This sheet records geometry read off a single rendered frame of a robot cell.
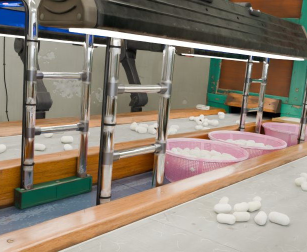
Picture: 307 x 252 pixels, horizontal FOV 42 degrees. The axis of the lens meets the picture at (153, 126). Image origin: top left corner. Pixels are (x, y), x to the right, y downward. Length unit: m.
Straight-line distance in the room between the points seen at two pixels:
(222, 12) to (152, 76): 3.14
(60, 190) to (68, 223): 0.34
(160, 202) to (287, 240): 0.23
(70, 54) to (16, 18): 2.79
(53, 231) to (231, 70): 1.83
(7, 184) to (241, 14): 0.58
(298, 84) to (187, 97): 1.52
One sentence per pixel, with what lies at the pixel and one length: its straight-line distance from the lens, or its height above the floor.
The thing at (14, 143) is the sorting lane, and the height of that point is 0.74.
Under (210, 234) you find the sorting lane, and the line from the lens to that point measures 0.68.
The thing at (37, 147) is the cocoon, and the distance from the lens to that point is 1.12.
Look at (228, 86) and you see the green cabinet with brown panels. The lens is 2.30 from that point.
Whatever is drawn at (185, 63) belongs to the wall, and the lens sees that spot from 3.47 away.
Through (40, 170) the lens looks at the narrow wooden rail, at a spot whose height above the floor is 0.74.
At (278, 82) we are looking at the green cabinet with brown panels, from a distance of 2.17.
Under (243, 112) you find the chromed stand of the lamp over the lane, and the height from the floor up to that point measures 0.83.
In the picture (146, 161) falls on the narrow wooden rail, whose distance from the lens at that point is 1.19.
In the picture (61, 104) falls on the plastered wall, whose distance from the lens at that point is 3.78.
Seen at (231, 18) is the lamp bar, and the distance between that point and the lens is 0.61.
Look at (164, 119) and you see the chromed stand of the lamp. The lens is 0.78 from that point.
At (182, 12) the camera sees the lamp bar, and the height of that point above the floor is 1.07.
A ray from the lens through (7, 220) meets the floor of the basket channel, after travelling 0.86.
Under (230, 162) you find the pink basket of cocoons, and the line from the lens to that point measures 1.07.
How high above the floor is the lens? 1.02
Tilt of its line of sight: 10 degrees down
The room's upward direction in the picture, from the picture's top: 5 degrees clockwise
